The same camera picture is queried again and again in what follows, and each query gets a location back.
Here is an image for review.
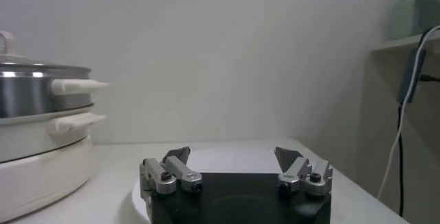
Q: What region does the white power cable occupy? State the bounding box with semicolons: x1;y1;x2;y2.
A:
377;25;440;201

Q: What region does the white shelf table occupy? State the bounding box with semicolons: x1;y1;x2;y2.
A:
370;31;440;54

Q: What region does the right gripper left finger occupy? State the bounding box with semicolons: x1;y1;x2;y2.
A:
139;146;204;209

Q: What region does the pale green container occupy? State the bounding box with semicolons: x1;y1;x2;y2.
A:
390;0;440;41

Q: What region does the black power cable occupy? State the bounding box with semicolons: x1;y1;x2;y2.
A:
397;74;440;218

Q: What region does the large white plate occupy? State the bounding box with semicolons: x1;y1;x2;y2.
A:
131;146;344;224

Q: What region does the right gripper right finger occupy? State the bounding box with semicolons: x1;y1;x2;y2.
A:
274;146;333;197

